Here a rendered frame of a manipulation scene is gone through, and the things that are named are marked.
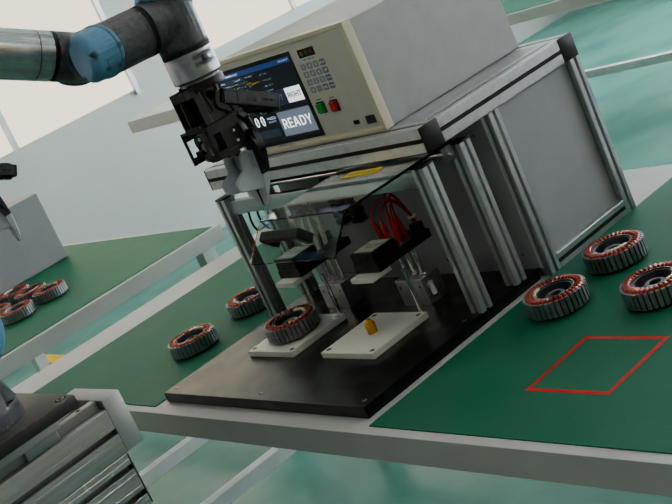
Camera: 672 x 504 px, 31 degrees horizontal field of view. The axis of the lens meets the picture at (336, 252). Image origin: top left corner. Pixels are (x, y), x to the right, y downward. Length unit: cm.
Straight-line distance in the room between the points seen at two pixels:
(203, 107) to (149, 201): 563
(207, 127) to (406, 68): 54
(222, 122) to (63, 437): 51
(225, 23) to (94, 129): 118
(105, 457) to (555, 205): 95
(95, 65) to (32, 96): 544
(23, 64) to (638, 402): 98
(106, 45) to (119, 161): 563
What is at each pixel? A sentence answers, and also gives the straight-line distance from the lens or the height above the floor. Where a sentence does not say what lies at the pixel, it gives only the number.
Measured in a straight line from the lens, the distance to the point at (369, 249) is 225.
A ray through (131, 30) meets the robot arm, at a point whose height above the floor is 146.
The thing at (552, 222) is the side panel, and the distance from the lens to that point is 230.
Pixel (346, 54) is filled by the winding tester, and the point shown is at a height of 126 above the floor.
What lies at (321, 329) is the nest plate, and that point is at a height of 78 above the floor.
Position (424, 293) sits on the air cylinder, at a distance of 230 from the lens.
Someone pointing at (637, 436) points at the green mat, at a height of 75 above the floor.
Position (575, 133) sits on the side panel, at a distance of 237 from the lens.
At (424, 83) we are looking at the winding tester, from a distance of 225.
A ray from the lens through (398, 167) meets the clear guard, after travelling 209.
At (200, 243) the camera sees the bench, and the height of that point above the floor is 73.
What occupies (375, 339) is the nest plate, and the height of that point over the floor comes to 78.
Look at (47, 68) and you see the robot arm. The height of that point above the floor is 146.
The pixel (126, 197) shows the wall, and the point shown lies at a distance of 737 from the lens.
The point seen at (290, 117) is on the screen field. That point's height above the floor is 118.
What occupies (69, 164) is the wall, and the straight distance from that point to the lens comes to 723.
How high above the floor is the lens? 150
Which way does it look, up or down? 14 degrees down
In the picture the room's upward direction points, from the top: 24 degrees counter-clockwise
